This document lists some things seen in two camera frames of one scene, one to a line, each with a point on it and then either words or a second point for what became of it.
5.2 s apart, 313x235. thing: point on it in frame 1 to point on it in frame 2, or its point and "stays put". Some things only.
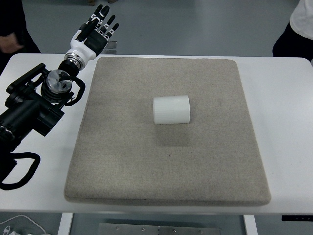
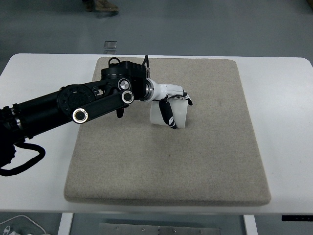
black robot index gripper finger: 96,12 to 190,102
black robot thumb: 86,30 to 167,112
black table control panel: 297,218 stays put
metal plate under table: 107,228 stays put
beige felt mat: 171,131 stays put
